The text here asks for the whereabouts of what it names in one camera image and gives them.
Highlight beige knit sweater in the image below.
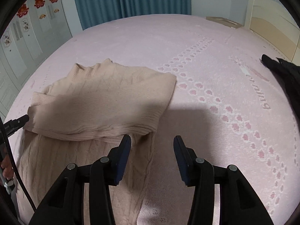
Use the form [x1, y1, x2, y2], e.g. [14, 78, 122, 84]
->
[18, 59, 176, 224]

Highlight person's left hand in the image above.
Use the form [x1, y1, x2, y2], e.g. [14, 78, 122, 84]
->
[1, 155, 14, 180]

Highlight pink patterned bed cover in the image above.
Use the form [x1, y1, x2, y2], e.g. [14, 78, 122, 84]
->
[7, 15, 299, 224]

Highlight white wardrobe with red decals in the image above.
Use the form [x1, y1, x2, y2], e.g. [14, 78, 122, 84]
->
[1, 0, 72, 120]

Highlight black garment on bed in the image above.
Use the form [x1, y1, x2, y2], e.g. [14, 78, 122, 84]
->
[261, 54, 299, 118]

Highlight beige bedside table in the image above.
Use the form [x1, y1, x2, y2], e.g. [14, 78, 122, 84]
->
[206, 16, 243, 29]

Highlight cream wooden headboard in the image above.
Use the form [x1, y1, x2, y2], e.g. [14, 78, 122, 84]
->
[244, 0, 299, 66]

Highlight black cable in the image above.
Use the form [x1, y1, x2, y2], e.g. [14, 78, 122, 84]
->
[0, 117, 38, 212]

